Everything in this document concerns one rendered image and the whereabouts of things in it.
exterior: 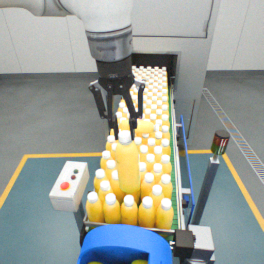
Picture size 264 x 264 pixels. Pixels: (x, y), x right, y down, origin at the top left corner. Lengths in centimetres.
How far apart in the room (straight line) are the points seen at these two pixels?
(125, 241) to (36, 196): 190
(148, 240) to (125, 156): 24
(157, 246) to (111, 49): 52
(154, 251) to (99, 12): 57
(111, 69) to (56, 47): 443
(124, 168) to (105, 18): 40
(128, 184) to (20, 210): 184
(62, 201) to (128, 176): 39
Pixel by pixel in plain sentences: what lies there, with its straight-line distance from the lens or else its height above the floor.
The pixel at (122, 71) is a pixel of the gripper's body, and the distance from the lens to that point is 45.
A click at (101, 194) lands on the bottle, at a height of 106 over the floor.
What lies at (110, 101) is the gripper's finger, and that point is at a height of 156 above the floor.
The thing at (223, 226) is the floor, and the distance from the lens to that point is 221.
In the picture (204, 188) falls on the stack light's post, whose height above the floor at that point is 91.
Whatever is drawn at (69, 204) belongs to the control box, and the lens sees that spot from 95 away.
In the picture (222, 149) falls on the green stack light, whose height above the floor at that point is 120.
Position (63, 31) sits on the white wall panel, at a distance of 474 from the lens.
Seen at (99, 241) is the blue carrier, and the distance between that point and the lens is 66.
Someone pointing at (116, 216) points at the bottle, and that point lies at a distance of 92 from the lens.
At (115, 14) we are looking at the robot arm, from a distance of 40.
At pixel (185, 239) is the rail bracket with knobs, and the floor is 100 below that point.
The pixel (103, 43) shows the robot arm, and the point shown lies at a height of 170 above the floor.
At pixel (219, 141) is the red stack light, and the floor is 124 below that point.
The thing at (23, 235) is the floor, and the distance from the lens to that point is 225.
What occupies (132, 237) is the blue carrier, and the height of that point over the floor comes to 123.
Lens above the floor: 180
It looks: 36 degrees down
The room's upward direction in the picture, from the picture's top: straight up
